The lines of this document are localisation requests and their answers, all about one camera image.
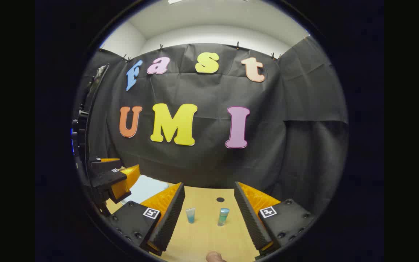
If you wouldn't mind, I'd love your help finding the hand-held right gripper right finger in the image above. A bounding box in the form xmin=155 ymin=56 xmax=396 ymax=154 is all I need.
xmin=234 ymin=181 xmax=317 ymax=255

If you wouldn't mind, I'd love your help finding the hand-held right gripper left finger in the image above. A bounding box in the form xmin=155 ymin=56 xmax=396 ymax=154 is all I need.
xmin=108 ymin=182 xmax=186 ymax=257

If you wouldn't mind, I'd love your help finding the green bottle with blue cap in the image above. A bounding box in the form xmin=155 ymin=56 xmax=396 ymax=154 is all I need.
xmin=218 ymin=208 xmax=230 ymax=227

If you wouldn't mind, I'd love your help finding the black backdrop cloth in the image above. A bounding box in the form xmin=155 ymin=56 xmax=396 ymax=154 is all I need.
xmin=74 ymin=36 xmax=349 ymax=215

